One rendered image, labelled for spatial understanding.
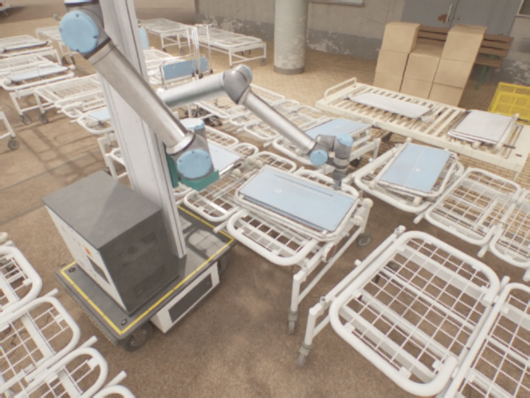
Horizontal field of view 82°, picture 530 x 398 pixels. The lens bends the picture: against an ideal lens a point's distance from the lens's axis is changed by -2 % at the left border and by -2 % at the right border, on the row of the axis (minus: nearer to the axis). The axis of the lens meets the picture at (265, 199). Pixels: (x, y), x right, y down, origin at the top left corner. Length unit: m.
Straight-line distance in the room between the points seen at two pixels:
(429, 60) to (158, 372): 4.64
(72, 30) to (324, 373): 1.91
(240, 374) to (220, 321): 0.35
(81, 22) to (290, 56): 5.37
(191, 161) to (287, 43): 5.15
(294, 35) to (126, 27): 5.09
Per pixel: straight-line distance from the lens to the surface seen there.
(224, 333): 2.07
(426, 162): 2.69
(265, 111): 1.62
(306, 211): 1.95
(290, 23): 6.29
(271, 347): 2.01
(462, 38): 4.94
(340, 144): 1.78
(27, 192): 3.81
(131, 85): 1.29
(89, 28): 1.25
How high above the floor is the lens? 1.80
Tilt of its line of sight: 38 degrees down
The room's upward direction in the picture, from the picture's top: straight up
